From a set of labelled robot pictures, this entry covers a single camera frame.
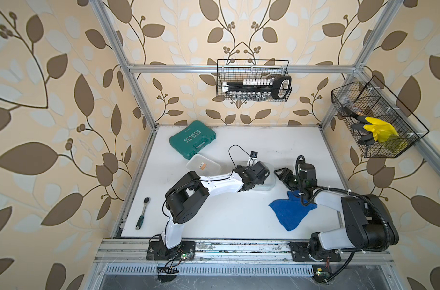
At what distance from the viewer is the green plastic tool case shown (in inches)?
41.7

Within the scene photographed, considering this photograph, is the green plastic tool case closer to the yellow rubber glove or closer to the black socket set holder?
the black socket set holder

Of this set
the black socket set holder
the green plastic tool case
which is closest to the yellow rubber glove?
the black socket set holder

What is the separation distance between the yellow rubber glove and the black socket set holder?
1.13ft

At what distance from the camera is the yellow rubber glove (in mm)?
668

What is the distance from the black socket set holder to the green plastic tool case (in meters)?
0.33

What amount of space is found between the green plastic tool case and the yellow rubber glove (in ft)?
2.53

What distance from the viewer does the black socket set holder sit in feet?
2.70
